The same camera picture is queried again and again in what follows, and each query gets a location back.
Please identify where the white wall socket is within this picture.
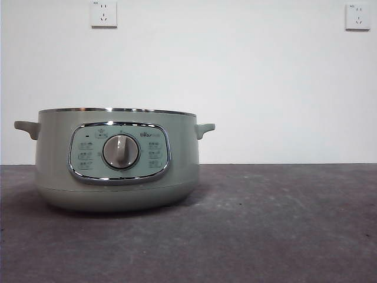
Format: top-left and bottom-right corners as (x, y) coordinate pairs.
(90, 0), (118, 29)
(345, 4), (371, 32)

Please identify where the pale green electric pot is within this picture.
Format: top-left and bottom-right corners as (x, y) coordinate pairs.
(14, 107), (216, 212)

